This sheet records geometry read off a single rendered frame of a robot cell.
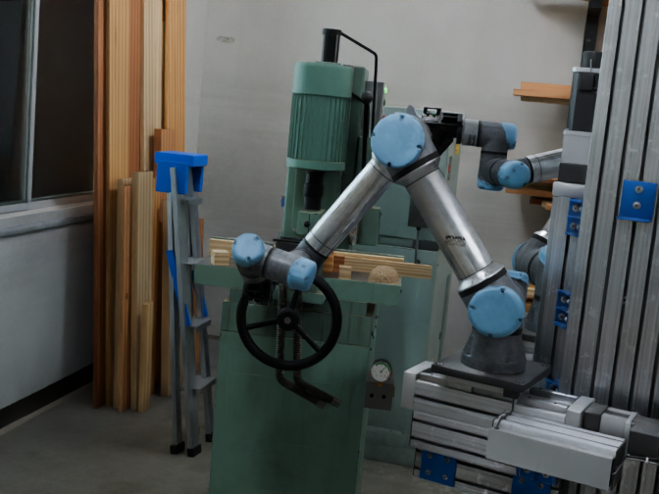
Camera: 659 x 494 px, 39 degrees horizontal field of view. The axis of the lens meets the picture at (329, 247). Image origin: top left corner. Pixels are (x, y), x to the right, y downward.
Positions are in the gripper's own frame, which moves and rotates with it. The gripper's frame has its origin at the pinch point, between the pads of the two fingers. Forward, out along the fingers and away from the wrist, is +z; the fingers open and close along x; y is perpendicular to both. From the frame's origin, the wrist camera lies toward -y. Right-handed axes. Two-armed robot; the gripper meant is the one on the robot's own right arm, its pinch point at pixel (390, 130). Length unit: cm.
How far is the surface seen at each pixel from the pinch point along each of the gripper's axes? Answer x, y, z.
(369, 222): 0.1, -37.6, 4.7
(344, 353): 46, -46, 7
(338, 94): -6.6, 6.4, 16.1
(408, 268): 19.2, -36.1, -9.0
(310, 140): 3.1, -3.7, 23.0
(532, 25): -213, -94, -60
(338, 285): 34.3, -30.3, 10.3
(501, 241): -144, -184, -57
